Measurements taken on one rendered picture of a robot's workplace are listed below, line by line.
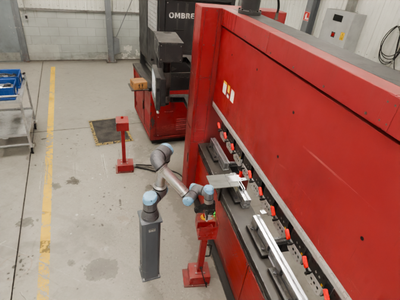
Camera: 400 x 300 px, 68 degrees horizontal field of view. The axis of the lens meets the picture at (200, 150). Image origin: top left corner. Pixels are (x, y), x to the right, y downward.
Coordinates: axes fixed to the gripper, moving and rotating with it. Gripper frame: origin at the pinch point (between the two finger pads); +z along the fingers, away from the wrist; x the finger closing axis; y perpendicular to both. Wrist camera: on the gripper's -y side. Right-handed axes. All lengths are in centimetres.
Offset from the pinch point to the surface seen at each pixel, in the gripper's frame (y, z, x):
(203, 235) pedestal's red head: -2.3, 12.1, -5.0
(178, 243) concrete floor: -22, 82, 49
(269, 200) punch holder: 40, -41, -27
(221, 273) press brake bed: 18, 81, 4
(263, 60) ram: 43, -123, 23
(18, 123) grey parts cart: -243, 27, 261
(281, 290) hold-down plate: 38, -2, -69
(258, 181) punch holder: 38, -42, -8
